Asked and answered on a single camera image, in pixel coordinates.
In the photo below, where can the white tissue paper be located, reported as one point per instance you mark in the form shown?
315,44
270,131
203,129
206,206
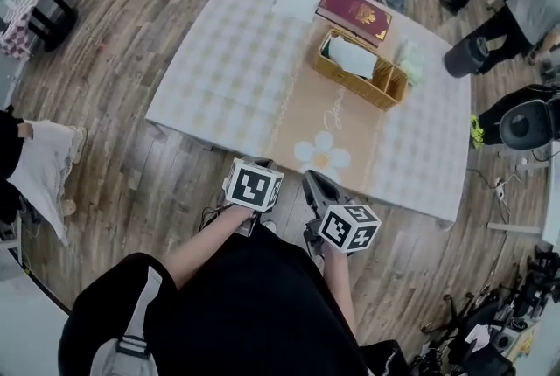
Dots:
293,7

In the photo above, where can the wicker basket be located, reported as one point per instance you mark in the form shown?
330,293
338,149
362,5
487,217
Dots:
350,88

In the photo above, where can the person's right forearm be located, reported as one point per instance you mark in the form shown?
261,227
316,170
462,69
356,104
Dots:
343,300

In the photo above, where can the person's left forearm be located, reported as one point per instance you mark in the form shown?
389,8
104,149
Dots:
205,247

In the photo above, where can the maroon gold-trimmed book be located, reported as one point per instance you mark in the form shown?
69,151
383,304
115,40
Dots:
350,11

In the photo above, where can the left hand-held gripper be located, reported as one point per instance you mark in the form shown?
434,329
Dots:
249,186

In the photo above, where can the white power strip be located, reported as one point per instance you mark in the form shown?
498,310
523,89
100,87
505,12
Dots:
501,188

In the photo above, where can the white desk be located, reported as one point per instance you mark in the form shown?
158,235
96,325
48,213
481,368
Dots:
525,230

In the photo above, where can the black office chair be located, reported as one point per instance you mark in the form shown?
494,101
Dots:
490,361

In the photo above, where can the pale green wipes pack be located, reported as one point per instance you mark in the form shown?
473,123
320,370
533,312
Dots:
411,64

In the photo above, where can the dark grey cup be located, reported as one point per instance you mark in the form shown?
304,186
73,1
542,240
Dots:
464,59

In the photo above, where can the white and green bag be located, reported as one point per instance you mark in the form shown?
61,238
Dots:
354,57

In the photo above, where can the checkered tablecloth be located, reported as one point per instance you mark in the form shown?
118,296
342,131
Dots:
227,59

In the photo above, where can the person's white shoe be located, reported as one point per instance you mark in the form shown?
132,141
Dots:
269,224

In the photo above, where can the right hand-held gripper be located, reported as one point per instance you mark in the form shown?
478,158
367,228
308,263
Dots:
345,232

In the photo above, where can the person's black clothing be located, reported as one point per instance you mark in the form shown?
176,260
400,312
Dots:
245,313

